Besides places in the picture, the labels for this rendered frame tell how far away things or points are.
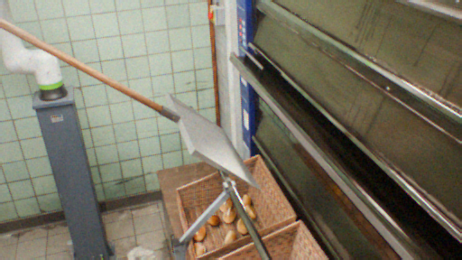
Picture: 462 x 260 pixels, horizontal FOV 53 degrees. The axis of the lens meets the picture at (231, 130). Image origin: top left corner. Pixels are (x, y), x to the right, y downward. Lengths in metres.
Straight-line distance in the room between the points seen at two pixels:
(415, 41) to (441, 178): 0.33
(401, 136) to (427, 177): 0.14
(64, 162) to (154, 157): 0.93
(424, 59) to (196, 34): 2.19
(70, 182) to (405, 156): 2.00
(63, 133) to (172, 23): 1.03
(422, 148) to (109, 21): 2.26
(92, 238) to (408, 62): 2.32
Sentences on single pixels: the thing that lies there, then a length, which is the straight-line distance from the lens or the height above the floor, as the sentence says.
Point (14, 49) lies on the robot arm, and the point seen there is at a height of 1.47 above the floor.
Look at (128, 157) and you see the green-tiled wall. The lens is 3.49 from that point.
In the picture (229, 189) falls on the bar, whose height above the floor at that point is 1.17.
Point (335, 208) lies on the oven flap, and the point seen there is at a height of 1.05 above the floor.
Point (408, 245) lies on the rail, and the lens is 1.16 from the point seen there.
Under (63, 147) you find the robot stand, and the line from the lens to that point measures 2.72.
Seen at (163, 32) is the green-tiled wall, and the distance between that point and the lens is 3.16.
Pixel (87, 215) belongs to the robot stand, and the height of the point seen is 0.45.
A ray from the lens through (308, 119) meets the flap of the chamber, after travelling 1.71.
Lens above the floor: 2.19
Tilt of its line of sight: 29 degrees down
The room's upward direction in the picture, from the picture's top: 3 degrees counter-clockwise
